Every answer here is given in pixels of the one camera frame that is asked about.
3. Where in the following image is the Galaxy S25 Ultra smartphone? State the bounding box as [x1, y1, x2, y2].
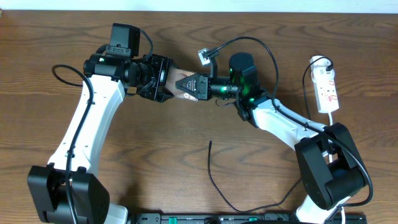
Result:
[164, 68, 198, 102]

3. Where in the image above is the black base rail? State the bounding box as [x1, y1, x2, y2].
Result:
[133, 212, 368, 224]

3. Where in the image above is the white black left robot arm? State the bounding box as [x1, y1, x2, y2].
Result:
[27, 23, 172, 224]

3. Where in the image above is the white power strip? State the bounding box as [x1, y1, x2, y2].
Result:
[310, 55, 339, 113]

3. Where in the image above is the white power strip cord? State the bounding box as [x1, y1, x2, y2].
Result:
[327, 112, 346, 224]

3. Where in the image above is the black charger cable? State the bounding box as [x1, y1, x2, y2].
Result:
[207, 55, 335, 214]

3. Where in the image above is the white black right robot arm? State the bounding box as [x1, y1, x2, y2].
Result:
[175, 51, 373, 223]

